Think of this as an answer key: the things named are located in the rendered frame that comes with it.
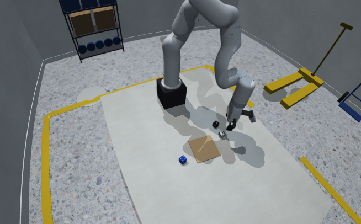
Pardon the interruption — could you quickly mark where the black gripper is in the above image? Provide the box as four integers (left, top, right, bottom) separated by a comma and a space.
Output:
226, 102, 244, 131

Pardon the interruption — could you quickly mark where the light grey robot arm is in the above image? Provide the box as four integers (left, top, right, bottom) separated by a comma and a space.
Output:
161, 0, 256, 109

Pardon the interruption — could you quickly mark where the tan flat mat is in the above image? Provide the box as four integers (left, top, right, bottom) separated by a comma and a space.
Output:
188, 135, 221, 163

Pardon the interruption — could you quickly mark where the grey die with black pips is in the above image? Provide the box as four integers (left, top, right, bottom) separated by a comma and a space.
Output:
219, 131, 226, 138

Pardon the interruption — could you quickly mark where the blue die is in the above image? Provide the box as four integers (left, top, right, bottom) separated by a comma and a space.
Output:
179, 155, 187, 164

